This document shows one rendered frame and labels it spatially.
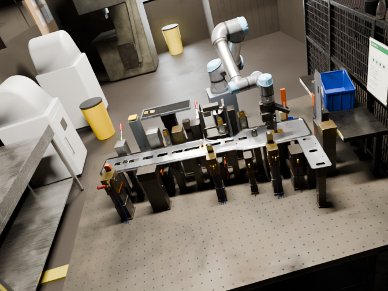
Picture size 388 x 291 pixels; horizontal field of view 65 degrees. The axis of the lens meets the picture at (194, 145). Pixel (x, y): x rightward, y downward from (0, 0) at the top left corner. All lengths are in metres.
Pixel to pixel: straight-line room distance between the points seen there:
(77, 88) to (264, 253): 4.09
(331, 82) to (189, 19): 6.29
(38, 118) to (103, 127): 1.19
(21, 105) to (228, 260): 2.93
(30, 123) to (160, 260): 2.57
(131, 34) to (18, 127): 3.62
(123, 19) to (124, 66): 0.97
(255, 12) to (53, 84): 4.46
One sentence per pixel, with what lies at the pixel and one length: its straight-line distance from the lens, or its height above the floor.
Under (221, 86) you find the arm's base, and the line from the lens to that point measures 2.37.
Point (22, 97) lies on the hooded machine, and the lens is 3.85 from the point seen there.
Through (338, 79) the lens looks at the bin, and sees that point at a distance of 2.31.
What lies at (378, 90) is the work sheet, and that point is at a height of 1.20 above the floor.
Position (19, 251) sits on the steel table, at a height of 0.21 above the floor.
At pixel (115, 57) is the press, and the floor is 0.52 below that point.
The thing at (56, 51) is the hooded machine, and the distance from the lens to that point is 5.11.
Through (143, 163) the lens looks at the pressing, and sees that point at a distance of 2.03.
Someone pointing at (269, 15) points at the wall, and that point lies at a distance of 7.49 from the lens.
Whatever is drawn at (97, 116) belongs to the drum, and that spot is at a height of 0.39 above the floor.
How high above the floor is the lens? 2.07
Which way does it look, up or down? 32 degrees down
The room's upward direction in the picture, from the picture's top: 17 degrees counter-clockwise
